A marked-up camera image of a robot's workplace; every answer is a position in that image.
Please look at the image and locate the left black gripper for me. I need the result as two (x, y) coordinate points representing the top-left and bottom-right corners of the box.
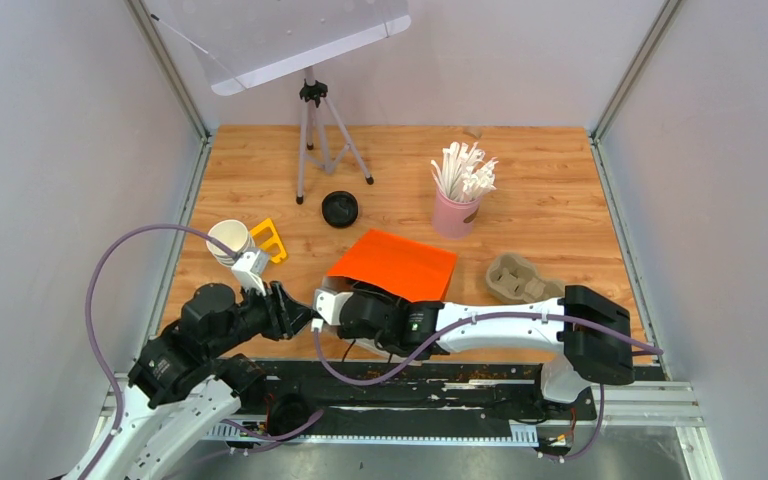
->
(207, 276), (315, 358)

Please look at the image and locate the orange paper bag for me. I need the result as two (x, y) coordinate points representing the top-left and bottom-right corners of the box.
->
(317, 229), (459, 364)

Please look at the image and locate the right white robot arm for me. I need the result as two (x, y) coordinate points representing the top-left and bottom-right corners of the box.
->
(314, 285), (639, 418)

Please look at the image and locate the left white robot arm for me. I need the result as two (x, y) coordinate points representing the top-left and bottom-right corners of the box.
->
(66, 281), (318, 479)

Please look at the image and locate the yellow triangular plastic stand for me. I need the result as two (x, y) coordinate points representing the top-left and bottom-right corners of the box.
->
(249, 218), (288, 265)

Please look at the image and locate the stack of paper cups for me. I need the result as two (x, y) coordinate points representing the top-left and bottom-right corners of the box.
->
(205, 219), (255, 267)

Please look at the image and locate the stack of black lids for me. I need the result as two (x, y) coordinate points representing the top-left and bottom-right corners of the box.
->
(321, 191), (360, 228)

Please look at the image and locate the pink straw holder cup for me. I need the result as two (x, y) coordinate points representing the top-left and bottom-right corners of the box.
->
(431, 189), (481, 239)

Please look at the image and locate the cardboard cup carrier tray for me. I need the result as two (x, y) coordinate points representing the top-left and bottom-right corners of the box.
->
(484, 253), (565, 304)

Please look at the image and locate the bundle of wrapped straws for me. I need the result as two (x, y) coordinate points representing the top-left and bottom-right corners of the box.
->
(430, 141), (498, 203)

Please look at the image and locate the grey tripod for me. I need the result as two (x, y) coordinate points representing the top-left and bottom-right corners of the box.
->
(295, 66), (375, 205)

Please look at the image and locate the white reflector board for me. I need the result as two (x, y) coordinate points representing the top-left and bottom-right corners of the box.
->
(149, 0), (412, 97)

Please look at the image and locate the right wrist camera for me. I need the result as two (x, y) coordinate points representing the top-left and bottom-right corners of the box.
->
(311, 288), (353, 332)

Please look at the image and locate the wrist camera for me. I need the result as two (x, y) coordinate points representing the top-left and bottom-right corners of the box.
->
(311, 288), (353, 332)
(231, 247), (270, 296)

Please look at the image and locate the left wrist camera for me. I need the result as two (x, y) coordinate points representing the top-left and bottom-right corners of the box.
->
(231, 247), (270, 296)

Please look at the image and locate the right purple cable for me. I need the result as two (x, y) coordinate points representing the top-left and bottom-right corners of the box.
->
(312, 311), (665, 463)

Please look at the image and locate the purple cable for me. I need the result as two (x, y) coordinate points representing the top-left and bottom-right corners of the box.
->
(79, 223), (326, 480)
(312, 311), (665, 463)

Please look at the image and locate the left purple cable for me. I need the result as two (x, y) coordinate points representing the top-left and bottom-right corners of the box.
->
(79, 223), (326, 480)

